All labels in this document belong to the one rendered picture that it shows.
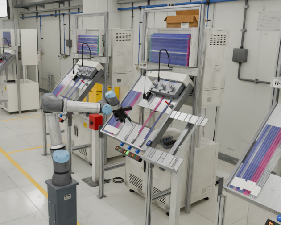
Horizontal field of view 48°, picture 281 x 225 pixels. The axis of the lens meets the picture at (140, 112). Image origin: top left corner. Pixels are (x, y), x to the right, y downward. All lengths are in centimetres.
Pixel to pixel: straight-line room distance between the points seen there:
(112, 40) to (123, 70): 40
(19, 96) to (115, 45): 341
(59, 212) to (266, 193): 141
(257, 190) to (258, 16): 258
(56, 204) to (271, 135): 155
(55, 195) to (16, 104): 471
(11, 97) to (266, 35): 494
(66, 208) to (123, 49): 224
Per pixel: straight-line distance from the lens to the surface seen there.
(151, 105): 285
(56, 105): 224
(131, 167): 332
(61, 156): 233
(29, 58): 694
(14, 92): 691
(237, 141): 437
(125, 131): 286
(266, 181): 203
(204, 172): 321
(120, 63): 402
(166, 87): 280
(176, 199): 260
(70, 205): 249
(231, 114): 436
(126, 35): 406
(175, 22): 334
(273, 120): 227
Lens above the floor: 160
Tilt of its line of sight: 13 degrees down
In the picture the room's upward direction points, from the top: 2 degrees clockwise
